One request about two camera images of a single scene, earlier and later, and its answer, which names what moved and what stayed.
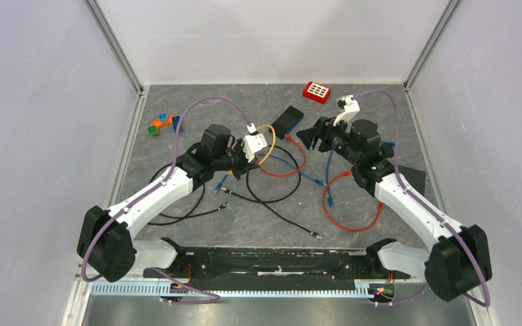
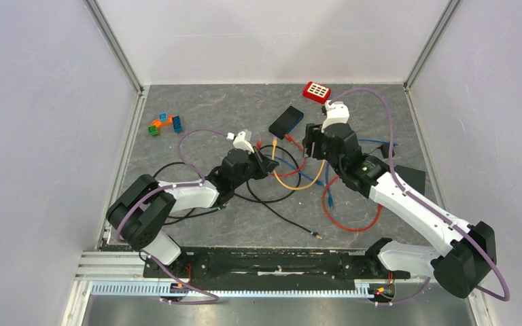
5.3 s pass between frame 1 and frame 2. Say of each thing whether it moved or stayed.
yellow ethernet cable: moved
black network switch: stayed
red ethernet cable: stayed
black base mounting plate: stayed
